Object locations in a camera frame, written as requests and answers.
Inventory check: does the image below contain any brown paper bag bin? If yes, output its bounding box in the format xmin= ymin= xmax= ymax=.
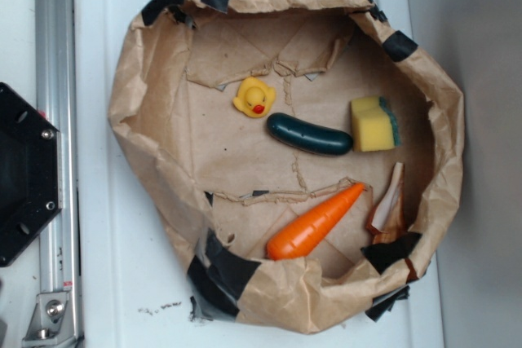
xmin=108 ymin=0 xmax=464 ymax=334

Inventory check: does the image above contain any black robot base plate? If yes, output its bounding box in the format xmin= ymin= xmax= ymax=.
xmin=1 ymin=83 xmax=61 ymax=267

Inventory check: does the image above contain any dark green toy cucumber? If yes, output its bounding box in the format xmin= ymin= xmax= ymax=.
xmin=267 ymin=112 xmax=353 ymax=156

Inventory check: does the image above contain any yellow rubber duck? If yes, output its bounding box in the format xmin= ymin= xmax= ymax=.
xmin=232 ymin=77 xmax=276 ymax=118

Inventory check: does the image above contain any yellow sponge with green pad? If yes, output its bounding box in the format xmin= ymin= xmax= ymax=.
xmin=351 ymin=95 xmax=401 ymax=152

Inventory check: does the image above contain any aluminium extrusion rail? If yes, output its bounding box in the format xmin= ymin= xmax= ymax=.
xmin=35 ymin=0 xmax=84 ymax=347

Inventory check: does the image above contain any metal corner bracket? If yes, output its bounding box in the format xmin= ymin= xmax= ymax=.
xmin=21 ymin=291 xmax=74 ymax=347

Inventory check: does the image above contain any orange plastic carrot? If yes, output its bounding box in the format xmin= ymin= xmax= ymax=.
xmin=266 ymin=183 xmax=365 ymax=261

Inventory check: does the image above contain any white tray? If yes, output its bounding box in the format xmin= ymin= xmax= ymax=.
xmin=74 ymin=0 xmax=444 ymax=347

